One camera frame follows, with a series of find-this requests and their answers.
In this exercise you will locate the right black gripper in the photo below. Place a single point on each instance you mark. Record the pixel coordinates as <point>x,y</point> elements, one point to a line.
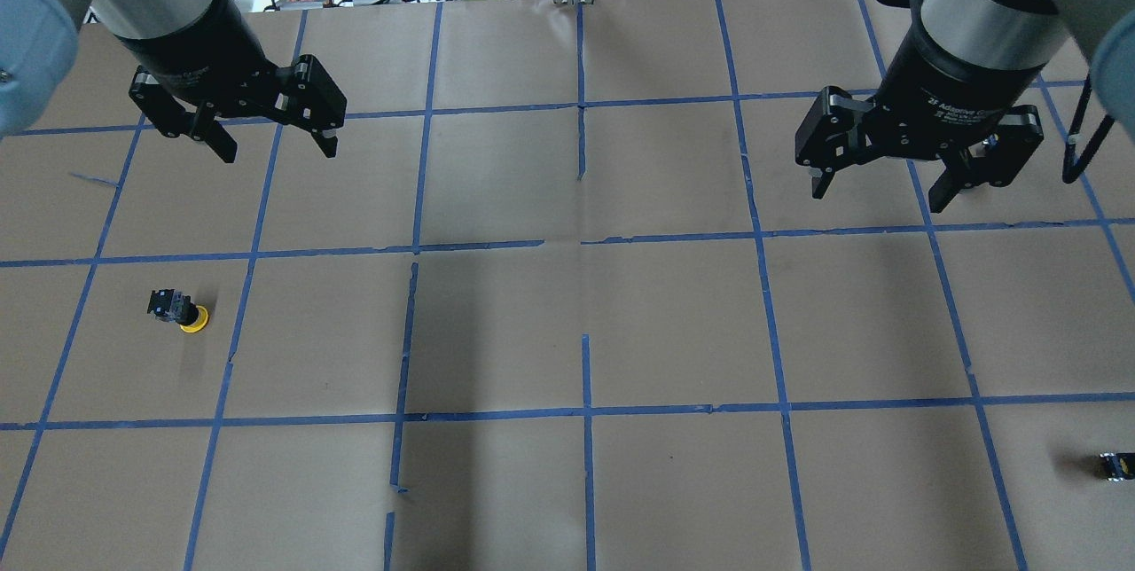
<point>953,88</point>

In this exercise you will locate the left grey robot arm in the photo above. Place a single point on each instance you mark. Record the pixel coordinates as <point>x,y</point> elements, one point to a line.
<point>40,44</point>

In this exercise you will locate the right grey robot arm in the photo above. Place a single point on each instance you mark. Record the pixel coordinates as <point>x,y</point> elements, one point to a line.
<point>1020,34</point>

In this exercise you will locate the yellow push button switch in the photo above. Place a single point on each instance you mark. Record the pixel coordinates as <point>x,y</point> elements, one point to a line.
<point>177,308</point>

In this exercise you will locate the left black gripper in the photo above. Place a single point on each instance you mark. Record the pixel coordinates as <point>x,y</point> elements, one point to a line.
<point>197,58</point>

